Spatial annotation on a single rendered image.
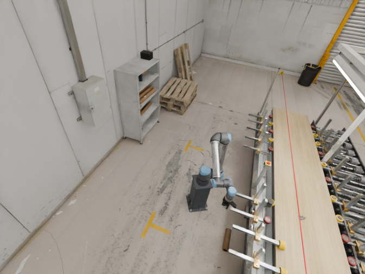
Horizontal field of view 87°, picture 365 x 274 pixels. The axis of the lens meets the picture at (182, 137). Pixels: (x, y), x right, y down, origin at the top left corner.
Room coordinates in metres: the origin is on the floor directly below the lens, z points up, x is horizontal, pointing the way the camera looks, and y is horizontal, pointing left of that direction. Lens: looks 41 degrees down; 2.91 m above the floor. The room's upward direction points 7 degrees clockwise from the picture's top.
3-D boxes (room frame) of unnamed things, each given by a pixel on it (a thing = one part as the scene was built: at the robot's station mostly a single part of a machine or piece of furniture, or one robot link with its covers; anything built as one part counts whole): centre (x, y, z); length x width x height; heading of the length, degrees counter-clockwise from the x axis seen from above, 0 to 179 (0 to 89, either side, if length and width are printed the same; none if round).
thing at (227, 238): (1.17, -0.82, 0.04); 0.30 x 0.08 x 0.08; 165
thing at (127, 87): (3.43, 0.95, 0.78); 0.90 x 0.45 x 1.55; 165
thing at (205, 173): (1.73, -0.38, 0.79); 0.17 x 0.15 x 0.18; 96
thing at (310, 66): (7.31, -4.43, 0.36); 0.59 x 0.58 x 0.73; 165
